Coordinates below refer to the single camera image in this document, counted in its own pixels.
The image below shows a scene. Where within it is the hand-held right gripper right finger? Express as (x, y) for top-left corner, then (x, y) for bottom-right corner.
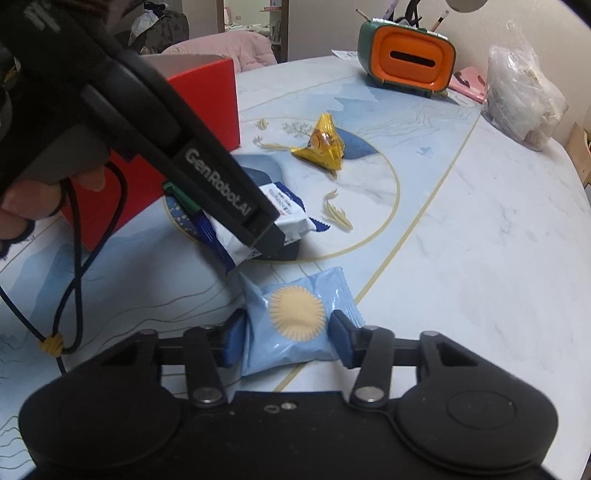
(330, 310), (499, 409)

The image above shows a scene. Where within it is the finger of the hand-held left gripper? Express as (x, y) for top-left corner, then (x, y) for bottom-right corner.
(241, 213), (287, 257)

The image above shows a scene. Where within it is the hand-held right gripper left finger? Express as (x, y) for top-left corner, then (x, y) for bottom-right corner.
(83, 308), (249, 409)

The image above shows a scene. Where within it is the white and dark blue packet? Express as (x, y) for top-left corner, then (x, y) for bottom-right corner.
(203, 182), (331, 278)

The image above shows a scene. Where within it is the light blue sun print packet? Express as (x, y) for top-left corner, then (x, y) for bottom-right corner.
(238, 267), (365, 377)

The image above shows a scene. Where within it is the red and white cardboard box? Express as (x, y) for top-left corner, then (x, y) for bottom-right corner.
(60, 54), (241, 252)

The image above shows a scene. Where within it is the person's left hand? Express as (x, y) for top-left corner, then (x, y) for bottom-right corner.
(0, 166), (107, 245)

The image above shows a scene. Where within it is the dark patterned bag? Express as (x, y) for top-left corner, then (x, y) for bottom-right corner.
(129, 9), (190, 47)

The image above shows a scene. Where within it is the dark green packet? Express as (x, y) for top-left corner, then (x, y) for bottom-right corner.
(163, 181), (204, 215)

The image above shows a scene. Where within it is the yellow triangular snack packet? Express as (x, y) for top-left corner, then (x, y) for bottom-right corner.
(290, 112), (346, 180)

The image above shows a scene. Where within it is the pink padded jacket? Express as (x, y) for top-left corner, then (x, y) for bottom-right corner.
(161, 32), (278, 72)

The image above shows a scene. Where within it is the green and orange tissue box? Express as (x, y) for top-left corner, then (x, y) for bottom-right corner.
(358, 18), (457, 97)

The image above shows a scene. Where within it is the pink packet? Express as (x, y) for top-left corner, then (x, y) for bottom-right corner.
(448, 66), (488, 104)

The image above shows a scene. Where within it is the clear plastic bag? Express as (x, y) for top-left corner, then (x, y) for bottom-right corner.
(480, 21), (570, 152)

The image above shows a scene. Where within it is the black cable with yellow tie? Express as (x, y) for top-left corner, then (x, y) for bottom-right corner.
(0, 159), (130, 374)

